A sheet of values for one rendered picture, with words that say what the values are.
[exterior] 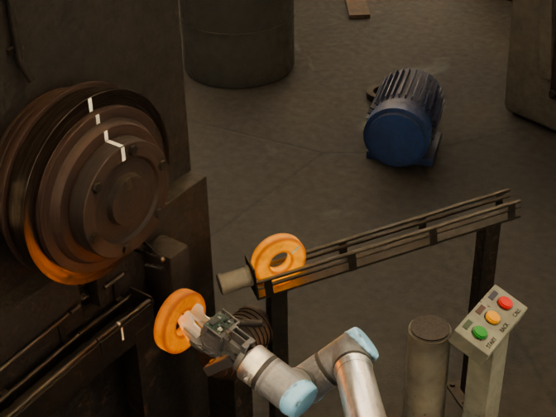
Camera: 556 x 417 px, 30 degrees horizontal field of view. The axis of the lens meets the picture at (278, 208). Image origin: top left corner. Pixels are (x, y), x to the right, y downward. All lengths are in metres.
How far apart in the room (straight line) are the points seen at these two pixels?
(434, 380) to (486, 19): 3.46
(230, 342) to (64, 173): 0.52
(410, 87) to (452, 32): 1.38
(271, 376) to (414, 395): 0.79
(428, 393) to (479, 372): 0.18
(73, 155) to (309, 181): 2.33
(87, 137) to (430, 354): 1.16
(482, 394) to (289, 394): 0.81
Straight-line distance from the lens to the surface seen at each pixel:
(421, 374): 2.96
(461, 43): 5.79
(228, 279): 2.80
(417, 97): 4.52
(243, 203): 4.36
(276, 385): 2.31
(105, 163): 2.27
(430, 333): 2.90
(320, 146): 4.75
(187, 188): 2.85
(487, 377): 2.91
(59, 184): 2.27
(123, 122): 2.36
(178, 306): 2.40
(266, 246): 2.78
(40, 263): 2.36
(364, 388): 2.24
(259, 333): 2.91
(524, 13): 4.84
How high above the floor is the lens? 2.39
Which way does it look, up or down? 34 degrees down
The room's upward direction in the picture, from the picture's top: 1 degrees counter-clockwise
